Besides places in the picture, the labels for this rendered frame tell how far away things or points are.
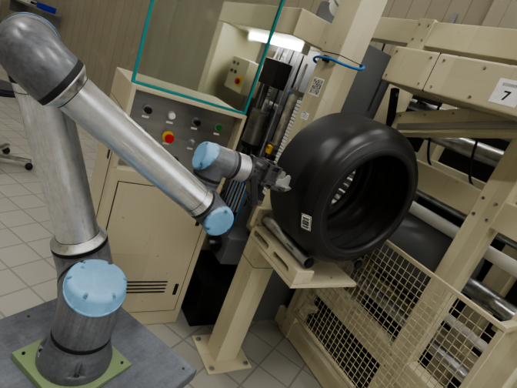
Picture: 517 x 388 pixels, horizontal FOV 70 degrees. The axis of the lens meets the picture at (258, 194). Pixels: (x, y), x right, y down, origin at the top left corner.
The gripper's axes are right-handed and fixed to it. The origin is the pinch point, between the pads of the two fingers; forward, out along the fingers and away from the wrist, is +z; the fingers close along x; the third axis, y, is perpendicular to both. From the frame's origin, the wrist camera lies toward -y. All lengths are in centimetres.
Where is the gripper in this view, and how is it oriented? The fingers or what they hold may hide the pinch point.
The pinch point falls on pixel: (287, 189)
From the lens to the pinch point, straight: 132.0
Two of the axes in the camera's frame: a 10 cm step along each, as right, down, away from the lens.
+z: 7.7, 2.3, 5.9
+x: -4.6, -4.4, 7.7
